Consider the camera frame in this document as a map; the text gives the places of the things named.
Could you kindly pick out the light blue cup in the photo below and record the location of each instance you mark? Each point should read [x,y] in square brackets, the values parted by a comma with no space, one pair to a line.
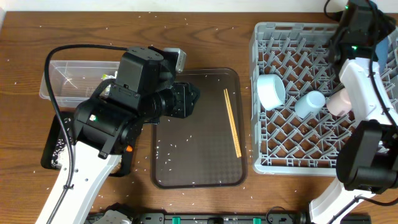
[312,102]

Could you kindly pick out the pink cup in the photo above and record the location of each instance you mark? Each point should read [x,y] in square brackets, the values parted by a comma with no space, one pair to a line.
[339,103]

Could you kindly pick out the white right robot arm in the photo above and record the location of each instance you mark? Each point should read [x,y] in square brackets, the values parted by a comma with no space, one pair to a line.
[367,164]

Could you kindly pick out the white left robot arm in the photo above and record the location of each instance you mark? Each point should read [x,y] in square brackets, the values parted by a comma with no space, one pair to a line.
[104,128]

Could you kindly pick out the grey dishwasher rack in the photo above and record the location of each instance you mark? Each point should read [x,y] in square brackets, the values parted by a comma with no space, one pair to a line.
[284,143]

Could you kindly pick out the yellow snack wrapper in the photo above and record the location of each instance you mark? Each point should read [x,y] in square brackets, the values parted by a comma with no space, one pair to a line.
[106,77]

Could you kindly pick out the light blue rice bowl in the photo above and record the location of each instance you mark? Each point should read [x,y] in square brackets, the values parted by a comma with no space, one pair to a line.
[271,91]

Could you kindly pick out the black waste tray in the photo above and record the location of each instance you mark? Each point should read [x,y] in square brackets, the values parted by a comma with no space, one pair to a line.
[126,160]

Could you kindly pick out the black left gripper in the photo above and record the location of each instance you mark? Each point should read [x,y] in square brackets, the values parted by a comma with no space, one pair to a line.
[189,96]

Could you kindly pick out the clear plastic bin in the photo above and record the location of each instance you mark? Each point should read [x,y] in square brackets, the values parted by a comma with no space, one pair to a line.
[74,81]

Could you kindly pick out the blue plate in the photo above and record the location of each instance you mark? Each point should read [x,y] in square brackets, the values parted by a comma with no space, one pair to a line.
[382,54]

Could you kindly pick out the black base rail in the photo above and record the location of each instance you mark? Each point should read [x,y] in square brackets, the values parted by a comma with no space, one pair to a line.
[119,213]

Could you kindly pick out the brown food scrap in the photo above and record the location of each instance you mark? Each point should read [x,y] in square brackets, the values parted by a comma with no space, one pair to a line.
[116,168]

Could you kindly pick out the white rice pile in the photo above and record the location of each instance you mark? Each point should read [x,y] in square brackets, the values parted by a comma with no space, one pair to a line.
[58,145]

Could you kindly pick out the brown serving tray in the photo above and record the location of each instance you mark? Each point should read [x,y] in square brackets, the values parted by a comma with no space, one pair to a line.
[205,149]

